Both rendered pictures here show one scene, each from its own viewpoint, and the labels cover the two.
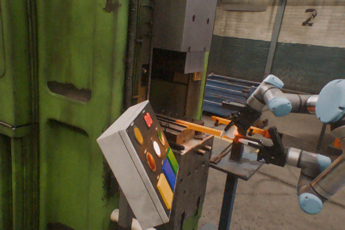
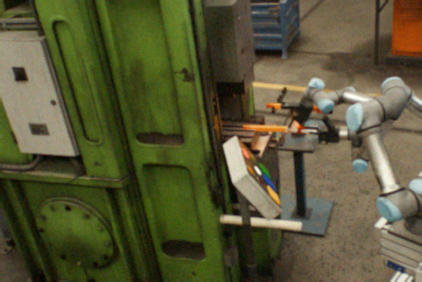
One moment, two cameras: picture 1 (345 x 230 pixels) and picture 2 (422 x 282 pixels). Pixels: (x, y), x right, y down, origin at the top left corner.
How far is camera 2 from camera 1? 1.55 m
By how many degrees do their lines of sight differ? 16
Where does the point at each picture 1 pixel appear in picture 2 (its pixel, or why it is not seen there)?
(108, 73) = (197, 123)
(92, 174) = (199, 195)
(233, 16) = not seen: outside the picture
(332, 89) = (352, 113)
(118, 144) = (246, 181)
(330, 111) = (353, 125)
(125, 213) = (246, 215)
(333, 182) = not seen: hidden behind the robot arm
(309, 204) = (359, 166)
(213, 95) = not seen: hidden behind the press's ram
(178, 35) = (236, 70)
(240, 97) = (269, 20)
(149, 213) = (270, 211)
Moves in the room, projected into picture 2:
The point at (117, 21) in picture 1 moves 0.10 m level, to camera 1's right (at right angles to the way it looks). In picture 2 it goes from (196, 86) to (217, 82)
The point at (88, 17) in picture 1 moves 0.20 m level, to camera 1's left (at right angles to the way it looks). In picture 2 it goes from (163, 81) to (122, 89)
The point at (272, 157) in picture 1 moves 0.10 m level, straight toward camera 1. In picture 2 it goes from (329, 138) to (329, 147)
